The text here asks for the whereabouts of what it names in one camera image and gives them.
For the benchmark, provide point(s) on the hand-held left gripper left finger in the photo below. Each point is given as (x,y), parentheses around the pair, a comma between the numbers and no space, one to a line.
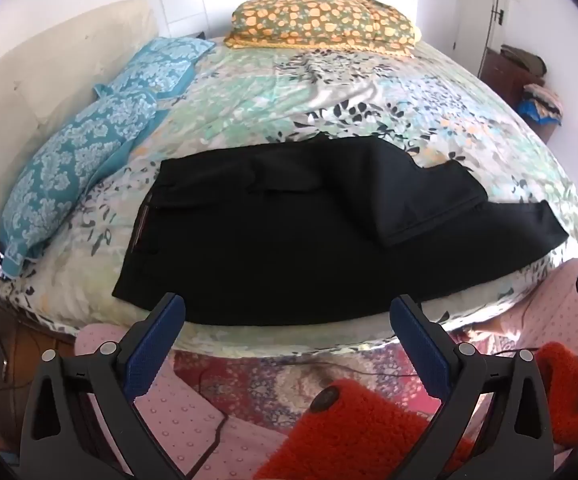
(156,347)

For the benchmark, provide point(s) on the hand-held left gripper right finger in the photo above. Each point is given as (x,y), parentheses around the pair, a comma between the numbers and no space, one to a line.
(419,350)

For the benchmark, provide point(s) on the black pants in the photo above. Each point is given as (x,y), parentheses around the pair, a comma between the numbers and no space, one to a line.
(279,240)

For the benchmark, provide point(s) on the person's red fuzzy clothing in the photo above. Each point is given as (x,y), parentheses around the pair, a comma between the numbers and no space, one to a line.
(359,435)

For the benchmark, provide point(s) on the red patterned rug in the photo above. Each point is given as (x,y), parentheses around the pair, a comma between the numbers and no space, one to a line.
(279,385)

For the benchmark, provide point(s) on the wooden nightstand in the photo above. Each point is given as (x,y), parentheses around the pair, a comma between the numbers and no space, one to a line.
(4,360)

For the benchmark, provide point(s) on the pile of folded clothes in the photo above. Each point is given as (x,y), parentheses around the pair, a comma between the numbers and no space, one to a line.
(539,97)

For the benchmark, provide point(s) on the large blue patterned pillow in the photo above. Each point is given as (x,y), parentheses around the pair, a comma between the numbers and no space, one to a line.
(64,170)

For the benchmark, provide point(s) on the brown wooden cabinet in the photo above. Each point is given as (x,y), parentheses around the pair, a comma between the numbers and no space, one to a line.
(506,80)

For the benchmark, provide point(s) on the small blue patterned pillow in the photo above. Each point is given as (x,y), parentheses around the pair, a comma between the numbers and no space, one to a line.
(161,67)

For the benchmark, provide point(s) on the floral bedsheet bed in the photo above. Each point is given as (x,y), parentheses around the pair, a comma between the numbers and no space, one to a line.
(279,90)

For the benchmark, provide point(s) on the cream padded headboard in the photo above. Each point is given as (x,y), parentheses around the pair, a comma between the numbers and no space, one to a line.
(34,85)

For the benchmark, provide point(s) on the white door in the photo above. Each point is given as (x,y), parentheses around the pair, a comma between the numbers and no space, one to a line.
(474,15)

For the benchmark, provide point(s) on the orange floral pillow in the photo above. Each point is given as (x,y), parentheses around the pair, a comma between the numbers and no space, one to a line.
(319,22)

